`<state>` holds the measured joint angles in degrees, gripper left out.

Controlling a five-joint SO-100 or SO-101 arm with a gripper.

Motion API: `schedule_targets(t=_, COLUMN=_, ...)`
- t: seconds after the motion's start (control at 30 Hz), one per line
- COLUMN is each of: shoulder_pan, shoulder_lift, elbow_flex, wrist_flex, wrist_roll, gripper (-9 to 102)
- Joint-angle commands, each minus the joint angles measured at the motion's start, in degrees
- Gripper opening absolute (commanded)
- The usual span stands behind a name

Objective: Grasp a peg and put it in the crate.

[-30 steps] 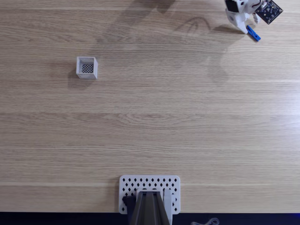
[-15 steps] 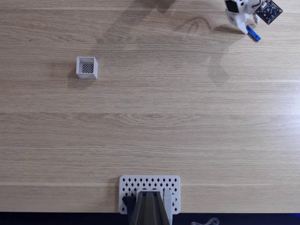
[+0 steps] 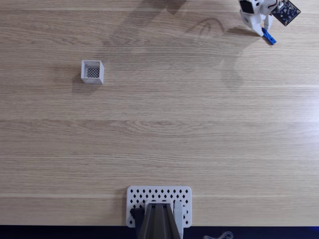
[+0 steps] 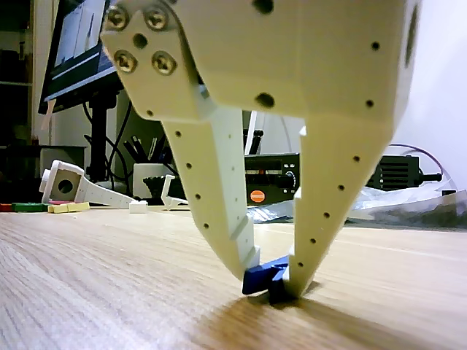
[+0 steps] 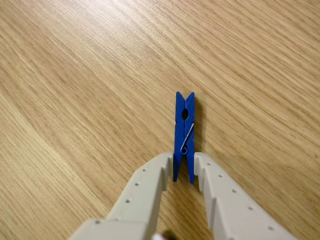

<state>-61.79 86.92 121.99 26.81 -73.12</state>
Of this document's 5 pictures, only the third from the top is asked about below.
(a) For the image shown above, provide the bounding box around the blue clothes peg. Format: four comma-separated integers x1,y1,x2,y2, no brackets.
261,27,277,46

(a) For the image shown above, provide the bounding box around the small white slatted crate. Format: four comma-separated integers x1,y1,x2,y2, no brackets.
81,60,105,85

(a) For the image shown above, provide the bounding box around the black clamp block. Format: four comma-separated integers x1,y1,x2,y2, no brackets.
130,207,146,228

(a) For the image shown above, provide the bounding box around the dark camera circuit board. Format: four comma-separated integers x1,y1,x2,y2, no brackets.
270,0,302,27

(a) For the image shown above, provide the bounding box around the white perforated base plate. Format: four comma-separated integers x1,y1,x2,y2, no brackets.
126,185,192,229

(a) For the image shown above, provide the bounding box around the thin looped cable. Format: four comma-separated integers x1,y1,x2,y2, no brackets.
202,231,234,239

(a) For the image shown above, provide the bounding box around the dark metal camera post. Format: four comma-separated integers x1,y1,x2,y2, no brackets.
137,203,182,239

